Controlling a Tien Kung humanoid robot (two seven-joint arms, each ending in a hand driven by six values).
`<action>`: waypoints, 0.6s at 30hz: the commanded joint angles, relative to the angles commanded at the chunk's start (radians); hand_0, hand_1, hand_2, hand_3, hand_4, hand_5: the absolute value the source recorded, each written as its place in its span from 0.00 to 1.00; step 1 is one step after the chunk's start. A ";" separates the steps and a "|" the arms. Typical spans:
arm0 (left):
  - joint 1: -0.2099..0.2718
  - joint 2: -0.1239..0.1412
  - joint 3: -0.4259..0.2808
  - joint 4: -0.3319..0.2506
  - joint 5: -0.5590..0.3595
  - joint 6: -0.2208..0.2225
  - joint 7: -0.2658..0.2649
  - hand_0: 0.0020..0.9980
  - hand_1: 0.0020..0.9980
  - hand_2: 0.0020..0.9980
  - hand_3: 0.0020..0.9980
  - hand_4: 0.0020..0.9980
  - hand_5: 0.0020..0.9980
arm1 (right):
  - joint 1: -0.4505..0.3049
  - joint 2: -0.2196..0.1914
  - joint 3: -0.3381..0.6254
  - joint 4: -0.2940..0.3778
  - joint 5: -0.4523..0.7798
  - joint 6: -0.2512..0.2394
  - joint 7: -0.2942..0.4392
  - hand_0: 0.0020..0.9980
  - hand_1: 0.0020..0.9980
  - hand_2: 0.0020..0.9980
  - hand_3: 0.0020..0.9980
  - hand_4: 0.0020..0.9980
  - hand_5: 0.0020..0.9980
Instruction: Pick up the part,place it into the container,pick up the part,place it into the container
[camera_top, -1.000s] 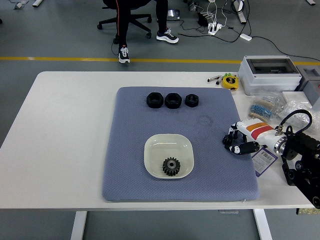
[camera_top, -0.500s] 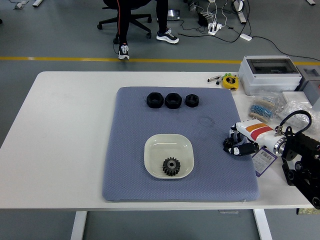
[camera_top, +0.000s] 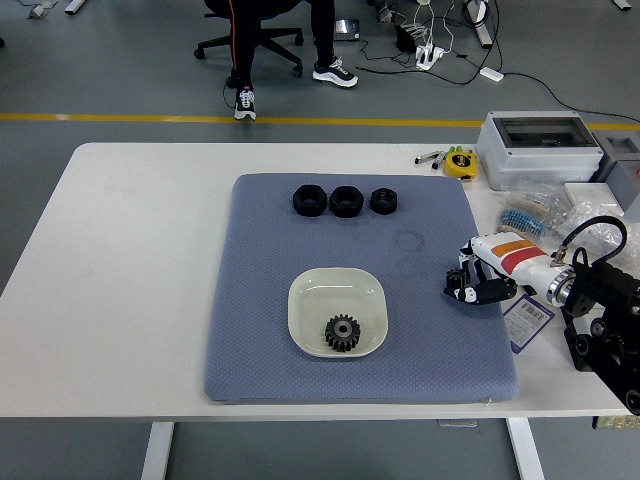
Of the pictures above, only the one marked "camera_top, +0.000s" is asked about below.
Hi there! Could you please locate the white power strip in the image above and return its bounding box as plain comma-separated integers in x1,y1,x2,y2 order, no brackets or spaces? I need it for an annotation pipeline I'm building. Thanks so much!
415,44,446,71

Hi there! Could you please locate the white table leg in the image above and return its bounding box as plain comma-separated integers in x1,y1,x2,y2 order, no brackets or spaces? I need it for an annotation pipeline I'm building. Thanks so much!
504,417,546,480
139,422,175,480

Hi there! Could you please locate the small black hex nut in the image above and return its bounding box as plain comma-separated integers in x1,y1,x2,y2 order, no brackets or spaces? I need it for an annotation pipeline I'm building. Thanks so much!
369,187,399,216

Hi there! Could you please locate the large black hex nut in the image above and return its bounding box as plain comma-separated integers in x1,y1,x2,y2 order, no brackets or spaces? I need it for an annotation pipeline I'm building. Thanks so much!
328,185,365,219
292,184,329,218

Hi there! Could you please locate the person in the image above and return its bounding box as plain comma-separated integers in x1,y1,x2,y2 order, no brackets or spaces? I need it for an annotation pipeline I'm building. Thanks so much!
222,0,359,123

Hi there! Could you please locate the grey metal bracket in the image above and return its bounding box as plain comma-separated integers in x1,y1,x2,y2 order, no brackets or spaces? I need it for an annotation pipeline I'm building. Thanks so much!
25,0,60,20

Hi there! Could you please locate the black desk phone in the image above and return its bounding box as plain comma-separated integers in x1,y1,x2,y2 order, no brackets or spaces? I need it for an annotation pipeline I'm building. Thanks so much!
333,18,362,42

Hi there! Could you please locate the clear bag of small parts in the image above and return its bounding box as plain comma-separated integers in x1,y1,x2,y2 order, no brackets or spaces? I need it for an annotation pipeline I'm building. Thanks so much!
557,199,640,266

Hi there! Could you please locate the white square plate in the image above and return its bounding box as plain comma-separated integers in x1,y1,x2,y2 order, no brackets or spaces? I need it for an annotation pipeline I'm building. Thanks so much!
287,266,390,357

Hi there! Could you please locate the purple white barcode card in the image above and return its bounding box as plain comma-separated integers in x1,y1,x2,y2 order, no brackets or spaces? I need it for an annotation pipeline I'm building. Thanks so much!
502,294,556,355

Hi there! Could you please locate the large black gear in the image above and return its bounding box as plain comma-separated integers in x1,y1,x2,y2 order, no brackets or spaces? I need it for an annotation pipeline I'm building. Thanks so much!
324,313,362,354

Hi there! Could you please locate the grey electrical enclosure box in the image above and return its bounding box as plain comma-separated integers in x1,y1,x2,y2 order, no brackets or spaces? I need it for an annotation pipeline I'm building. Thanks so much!
474,110,605,192

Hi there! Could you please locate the black power brick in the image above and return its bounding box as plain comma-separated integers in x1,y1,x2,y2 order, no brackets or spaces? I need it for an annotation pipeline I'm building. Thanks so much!
395,24,417,52

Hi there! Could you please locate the white desk leg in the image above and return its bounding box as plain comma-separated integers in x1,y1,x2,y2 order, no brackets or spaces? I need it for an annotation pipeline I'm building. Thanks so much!
462,0,496,50

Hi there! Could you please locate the blue-grey quilted mat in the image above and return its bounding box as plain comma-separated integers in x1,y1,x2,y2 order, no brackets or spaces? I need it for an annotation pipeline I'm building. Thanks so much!
203,172,520,405

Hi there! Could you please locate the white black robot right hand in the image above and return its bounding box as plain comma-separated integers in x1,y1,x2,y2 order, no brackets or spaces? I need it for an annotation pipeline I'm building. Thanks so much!
442,233,565,306

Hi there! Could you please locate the grey device with red button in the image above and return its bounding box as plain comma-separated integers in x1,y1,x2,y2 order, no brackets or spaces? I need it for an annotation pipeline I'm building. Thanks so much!
592,133,640,221

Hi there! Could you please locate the bag of blue resistors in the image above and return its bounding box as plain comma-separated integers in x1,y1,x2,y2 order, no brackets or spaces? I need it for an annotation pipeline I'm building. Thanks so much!
497,184,571,237

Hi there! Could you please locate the yellow tape measure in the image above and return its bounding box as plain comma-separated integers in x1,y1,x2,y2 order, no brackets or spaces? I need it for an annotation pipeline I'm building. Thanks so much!
443,151,479,181

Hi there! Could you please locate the black office chair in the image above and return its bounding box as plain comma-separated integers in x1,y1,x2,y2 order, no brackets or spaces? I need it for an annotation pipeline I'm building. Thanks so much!
193,0,305,90

